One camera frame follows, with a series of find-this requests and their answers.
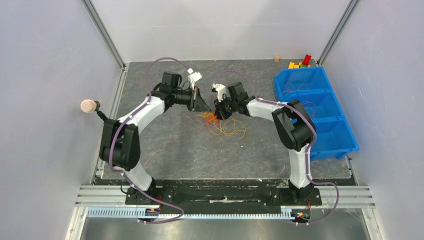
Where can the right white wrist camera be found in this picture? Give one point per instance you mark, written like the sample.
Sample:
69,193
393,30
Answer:
220,90

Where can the right aluminium corner post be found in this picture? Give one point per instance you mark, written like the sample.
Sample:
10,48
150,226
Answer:
343,21

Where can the blue plastic bin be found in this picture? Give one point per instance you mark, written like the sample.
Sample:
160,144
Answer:
311,86

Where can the white toothed cable duct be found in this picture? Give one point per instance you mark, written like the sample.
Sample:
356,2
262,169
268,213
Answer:
144,213

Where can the red toy block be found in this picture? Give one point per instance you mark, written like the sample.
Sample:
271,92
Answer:
306,60

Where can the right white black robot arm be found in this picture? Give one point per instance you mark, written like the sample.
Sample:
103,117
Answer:
295,129

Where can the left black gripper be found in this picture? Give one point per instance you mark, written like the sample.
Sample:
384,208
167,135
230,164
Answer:
196,101

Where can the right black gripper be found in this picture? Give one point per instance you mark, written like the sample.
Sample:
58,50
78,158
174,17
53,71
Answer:
220,108

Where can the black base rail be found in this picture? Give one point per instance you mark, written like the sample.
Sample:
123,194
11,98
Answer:
231,196

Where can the pink microphone on stand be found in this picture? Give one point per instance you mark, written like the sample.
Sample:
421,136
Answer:
93,106

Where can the left aluminium corner post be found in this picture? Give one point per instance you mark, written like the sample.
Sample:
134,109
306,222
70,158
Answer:
99,24

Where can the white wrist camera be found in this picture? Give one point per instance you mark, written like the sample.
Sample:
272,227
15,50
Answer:
220,90
193,77

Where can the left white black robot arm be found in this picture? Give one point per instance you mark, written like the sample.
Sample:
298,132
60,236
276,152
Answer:
120,141

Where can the aluminium corner post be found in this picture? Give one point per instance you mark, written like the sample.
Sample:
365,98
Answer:
99,24
343,21

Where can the yellow toy block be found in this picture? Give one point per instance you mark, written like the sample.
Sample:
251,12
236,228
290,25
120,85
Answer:
292,65

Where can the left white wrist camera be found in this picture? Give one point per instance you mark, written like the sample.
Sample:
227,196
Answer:
193,77

